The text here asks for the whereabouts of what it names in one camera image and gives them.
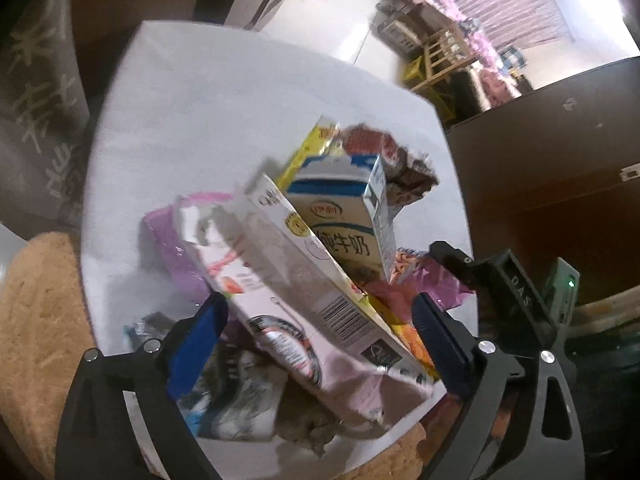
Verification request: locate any crumpled grey white wrapper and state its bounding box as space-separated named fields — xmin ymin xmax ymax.
xmin=124 ymin=309 xmax=342 ymax=458

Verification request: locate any white pink flattened carton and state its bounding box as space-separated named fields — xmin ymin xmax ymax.
xmin=175 ymin=177 xmax=434 ymax=428

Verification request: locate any dark wooden cabinet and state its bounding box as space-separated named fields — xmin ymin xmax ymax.
xmin=447 ymin=58 xmax=640 ymax=304

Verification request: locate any yellow bear packet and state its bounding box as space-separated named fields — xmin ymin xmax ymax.
xmin=276 ymin=116 xmax=345 ymax=191

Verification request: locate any yellow crate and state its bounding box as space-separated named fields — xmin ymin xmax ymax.
xmin=401 ymin=55 xmax=426 ymax=89

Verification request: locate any purple snack wrapper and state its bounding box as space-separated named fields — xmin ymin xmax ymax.
xmin=143 ymin=192 xmax=232 ymax=306

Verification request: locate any grey cushion with characters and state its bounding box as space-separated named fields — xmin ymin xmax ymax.
xmin=0 ymin=0 xmax=91 ymax=238

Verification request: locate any brown red snack wrapper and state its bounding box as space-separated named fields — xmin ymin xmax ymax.
xmin=341 ymin=124 xmax=439 ymax=217

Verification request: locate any blue white milk carton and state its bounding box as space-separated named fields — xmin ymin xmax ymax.
xmin=285 ymin=155 xmax=397 ymax=285

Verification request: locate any bed with pink bedding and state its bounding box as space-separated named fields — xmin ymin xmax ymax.
xmin=411 ymin=0 xmax=522 ymax=108

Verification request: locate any wooden chair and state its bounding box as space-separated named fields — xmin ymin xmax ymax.
xmin=410 ymin=23 xmax=477 ymax=92

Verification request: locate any pink patterned curtain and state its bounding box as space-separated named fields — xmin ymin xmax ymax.
xmin=456 ymin=0 xmax=573 ymax=50

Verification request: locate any yellow iced tea carton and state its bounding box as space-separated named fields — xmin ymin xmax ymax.
xmin=366 ymin=246 xmax=442 ymax=380

